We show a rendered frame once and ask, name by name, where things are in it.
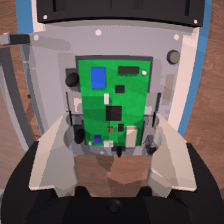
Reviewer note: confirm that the green circuit board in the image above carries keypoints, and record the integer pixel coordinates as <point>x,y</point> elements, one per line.
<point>113,94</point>

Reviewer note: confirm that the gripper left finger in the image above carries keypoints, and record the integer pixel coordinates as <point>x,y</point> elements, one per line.
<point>47,171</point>

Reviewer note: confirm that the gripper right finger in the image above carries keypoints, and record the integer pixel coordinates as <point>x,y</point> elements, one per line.
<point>177,172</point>

